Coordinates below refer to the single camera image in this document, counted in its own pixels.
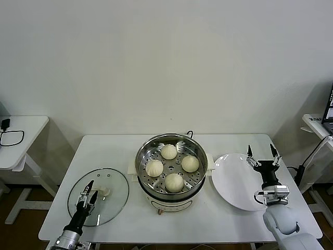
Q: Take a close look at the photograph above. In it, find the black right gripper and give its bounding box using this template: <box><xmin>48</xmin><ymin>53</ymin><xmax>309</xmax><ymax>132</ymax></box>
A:
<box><xmin>246</xmin><ymin>143</ymin><xmax>283</xmax><ymax>188</ymax></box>

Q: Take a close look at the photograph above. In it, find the cream electric cooker pot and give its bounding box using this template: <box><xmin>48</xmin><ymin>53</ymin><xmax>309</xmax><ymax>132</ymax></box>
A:
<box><xmin>130</xmin><ymin>171</ymin><xmax>209</xmax><ymax>216</ymax></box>

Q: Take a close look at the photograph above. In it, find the white round plate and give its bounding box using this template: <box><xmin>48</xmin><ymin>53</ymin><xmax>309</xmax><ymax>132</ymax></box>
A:
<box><xmin>211</xmin><ymin>153</ymin><xmax>277</xmax><ymax>211</ymax></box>

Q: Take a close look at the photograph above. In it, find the white cable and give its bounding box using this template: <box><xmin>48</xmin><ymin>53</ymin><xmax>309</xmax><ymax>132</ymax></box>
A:
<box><xmin>301</xmin><ymin>135</ymin><xmax>333</xmax><ymax>167</ymax></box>

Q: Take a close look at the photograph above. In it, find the glass lid with cream handle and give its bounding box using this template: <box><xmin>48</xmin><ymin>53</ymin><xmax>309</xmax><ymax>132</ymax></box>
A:
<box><xmin>67</xmin><ymin>168</ymin><xmax>130</xmax><ymax>227</ymax></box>

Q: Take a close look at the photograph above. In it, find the black looped adapter cable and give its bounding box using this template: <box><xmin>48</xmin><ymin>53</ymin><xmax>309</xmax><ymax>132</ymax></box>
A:
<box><xmin>0</xmin><ymin>129</ymin><xmax>26</xmax><ymax>148</ymax></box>

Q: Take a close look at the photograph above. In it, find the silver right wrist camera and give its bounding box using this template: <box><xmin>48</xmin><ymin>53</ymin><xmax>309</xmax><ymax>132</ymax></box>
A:
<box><xmin>254</xmin><ymin>184</ymin><xmax>290</xmax><ymax>206</ymax></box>

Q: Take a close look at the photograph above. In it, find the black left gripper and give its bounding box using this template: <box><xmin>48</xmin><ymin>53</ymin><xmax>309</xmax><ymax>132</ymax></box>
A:
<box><xmin>63</xmin><ymin>179</ymin><xmax>99</xmax><ymax>234</ymax></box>

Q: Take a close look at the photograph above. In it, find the white side table with adapter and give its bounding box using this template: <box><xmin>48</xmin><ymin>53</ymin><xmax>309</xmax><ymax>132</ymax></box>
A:
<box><xmin>0</xmin><ymin>115</ymin><xmax>59</xmax><ymax>225</ymax></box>

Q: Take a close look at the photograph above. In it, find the white steamed baozi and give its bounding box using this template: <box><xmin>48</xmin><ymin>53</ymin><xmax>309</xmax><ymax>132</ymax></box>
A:
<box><xmin>164</xmin><ymin>173</ymin><xmax>184</xmax><ymax>193</ymax></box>
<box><xmin>160</xmin><ymin>144</ymin><xmax>178</xmax><ymax>160</ymax></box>
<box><xmin>181</xmin><ymin>155</ymin><xmax>200</xmax><ymax>173</ymax></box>
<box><xmin>145</xmin><ymin>159</ymin><xmax>164</xmax><ymax>178</ymax></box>

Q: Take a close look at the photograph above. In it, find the stainless steel steamer basket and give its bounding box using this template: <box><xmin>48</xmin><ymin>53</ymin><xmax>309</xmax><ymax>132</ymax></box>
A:
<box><xmin>126</xmin><ymin>133</ymin><xmax>216</xmax><ymax>200</ymax></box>

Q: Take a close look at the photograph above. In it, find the black power strip with cable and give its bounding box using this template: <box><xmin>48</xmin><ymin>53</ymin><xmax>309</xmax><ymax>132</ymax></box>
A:
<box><xmin>286</xmin><ymin>164</ymin><xmax>306</xmax><ymax>193</ymax></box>

